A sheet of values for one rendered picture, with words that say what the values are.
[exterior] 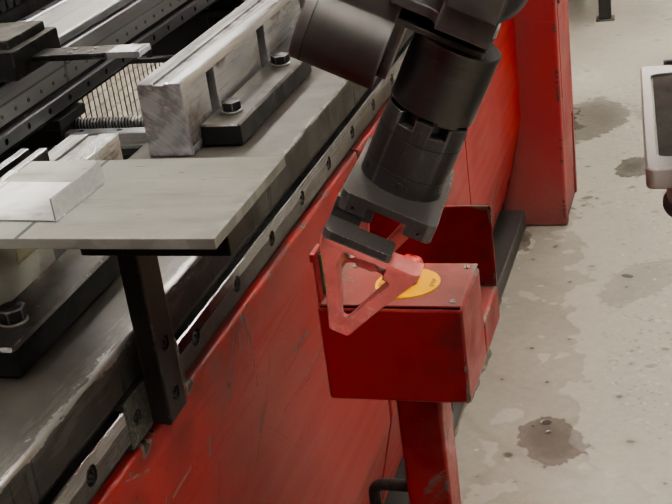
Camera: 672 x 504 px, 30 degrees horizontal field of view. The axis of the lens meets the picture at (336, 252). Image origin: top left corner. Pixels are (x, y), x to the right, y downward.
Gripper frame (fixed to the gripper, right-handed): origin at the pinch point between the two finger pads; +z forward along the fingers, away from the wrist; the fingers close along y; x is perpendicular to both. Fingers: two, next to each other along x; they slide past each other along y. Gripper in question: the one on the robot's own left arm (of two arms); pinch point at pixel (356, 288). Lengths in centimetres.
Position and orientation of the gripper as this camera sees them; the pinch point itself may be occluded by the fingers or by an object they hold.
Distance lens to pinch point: 88.4
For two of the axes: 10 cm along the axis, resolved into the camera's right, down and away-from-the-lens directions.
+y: -2.0, 4.3, -8.8
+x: 9.2, 3.8, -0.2
